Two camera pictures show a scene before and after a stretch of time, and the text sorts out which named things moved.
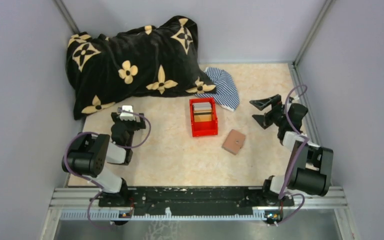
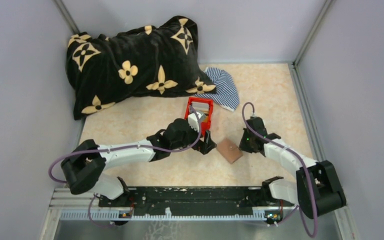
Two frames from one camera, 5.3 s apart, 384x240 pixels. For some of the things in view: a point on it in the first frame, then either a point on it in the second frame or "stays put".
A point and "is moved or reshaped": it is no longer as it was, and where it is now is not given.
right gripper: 273,110 to 246,144
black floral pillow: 144,61 stays put
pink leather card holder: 234,142 is moved or reshaped
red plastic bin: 204,128 is moved or reshaped
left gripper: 125,121 to 204,144
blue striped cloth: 226,94 stays put
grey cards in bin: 202,106 stays put
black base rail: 194,201 stays put
